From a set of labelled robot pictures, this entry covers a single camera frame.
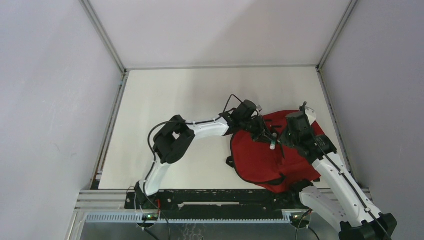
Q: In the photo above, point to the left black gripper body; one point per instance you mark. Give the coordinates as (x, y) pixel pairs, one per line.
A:
(252, 126)

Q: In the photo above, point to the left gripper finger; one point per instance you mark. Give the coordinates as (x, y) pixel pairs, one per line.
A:
(266, 132)
(256, 139)

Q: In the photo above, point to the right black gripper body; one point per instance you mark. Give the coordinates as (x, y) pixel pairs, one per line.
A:
(289, 139)

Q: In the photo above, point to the red student backpack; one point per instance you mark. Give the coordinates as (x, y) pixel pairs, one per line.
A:
(274, 170)

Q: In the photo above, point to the teal white tube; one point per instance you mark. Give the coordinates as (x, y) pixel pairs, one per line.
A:
(273, 141)

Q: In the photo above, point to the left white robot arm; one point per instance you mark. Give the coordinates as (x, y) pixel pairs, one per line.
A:
(169, 141)

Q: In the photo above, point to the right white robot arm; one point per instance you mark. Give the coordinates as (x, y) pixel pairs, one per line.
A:
(354, 216)

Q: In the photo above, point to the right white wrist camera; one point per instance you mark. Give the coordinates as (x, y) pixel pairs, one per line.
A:
(311, 115)

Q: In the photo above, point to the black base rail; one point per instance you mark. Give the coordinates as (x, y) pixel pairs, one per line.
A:
(215, 204)

